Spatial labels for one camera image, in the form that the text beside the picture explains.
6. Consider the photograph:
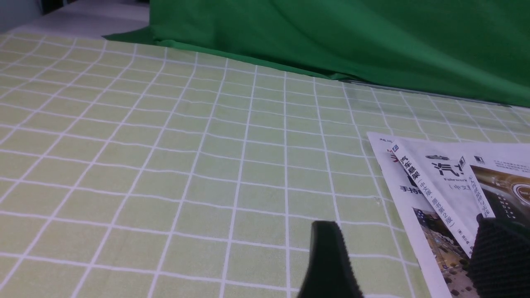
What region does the middle white car book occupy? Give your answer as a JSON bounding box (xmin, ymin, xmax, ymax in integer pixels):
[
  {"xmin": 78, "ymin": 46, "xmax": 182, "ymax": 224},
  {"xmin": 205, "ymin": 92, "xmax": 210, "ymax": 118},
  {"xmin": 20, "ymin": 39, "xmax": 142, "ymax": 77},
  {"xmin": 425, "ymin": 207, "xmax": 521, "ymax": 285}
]
[{"xmin": 390, "ymin": 138, "xmax": 529, "ymax": 257}]

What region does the light green checkered tablecloth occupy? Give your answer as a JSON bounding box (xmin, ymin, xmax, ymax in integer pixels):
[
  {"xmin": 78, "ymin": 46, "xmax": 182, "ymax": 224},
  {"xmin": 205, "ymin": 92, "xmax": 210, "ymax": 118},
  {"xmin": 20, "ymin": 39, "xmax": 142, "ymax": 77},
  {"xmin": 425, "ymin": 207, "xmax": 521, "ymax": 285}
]
[{"xmin": 0, "ymin": 33, "xmax": 529, "ymax": 298}]

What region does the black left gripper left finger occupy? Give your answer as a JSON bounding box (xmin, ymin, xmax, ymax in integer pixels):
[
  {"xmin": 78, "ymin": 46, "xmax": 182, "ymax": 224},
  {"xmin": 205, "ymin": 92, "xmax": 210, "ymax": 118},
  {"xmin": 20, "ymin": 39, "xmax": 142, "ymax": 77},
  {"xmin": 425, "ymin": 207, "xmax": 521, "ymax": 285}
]
[{"xmin": 297, "ymin": 221, "xmax": 364, "ymax": 298}]

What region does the top self-driving book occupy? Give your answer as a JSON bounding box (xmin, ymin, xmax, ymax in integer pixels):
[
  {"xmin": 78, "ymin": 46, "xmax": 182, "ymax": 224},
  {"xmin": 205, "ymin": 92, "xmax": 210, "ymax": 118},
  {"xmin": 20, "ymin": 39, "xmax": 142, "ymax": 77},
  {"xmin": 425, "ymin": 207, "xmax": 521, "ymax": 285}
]
[{"xmin": 459, "ymin": 154, "xmax": 530, "ymax": 228}]

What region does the bottom white book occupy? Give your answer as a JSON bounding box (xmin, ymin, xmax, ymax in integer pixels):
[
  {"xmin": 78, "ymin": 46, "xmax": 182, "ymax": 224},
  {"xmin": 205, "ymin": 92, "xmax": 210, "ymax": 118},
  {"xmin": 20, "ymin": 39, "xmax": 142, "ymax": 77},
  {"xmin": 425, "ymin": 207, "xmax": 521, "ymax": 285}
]
[{"xmin": 367, "ymin": 132, "xmax": 478, "ymax": 298}]

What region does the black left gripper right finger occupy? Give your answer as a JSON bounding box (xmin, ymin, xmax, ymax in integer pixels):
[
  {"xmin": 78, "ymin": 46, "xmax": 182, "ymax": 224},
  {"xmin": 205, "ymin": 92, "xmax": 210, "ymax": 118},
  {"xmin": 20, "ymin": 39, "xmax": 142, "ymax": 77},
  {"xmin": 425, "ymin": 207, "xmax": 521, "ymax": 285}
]
[{"xmin": 468, "ymin": 218, "xmax": 530, "ymax": 298}]

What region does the green backdrop cloth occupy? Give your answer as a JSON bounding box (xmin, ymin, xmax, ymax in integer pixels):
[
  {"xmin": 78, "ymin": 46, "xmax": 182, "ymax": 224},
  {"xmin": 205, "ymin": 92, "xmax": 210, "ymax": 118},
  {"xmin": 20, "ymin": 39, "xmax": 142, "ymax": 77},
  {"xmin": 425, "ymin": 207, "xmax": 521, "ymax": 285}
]
[{"xmin": 105, "ymin": 0, "xmax": 530, "ymax": 107}]

